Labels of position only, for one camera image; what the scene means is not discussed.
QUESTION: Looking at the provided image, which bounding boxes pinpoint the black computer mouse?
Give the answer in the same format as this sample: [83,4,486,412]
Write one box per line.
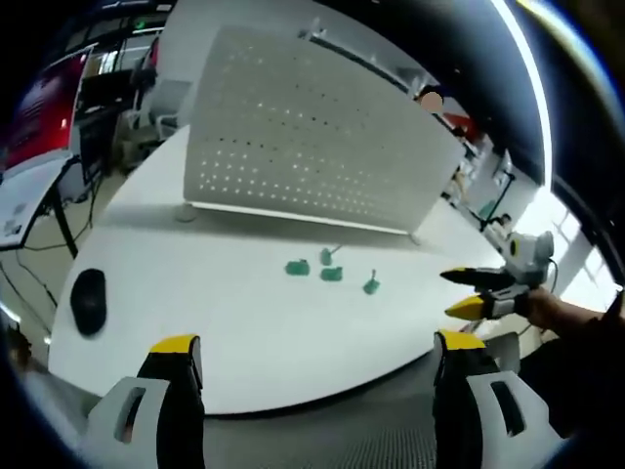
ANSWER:
[69,268,108,336]

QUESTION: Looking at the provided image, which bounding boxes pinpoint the black stand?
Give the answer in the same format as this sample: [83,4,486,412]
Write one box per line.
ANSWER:
[466,173,519,234]

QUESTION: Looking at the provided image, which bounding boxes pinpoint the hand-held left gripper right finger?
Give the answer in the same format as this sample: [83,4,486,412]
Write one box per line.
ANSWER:
[433,328,570,469]

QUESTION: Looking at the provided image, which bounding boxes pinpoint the white perforated pegboard panel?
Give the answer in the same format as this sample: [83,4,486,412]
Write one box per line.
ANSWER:
[174,24,466,245]

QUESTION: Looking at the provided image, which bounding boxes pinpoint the white side table black legs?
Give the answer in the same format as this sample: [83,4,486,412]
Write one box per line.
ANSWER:
[0,154,83,260]

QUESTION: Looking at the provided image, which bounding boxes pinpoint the person's right hand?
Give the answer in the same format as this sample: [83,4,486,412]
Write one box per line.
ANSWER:
[523,286,598,339]

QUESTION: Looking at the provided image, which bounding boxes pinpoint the black computer monitor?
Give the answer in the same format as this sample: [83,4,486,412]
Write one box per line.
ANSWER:
[76,66,141,186]

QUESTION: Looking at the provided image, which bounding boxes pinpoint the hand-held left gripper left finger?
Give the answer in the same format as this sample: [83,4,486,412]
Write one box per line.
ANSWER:
[80,333,207,469]

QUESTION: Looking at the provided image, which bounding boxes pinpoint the white office chair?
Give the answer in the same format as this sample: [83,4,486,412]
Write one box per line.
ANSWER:
[146,75,192,143]

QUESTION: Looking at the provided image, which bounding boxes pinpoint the red wall poster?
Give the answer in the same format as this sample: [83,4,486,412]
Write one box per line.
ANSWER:
[2,51,87,170]

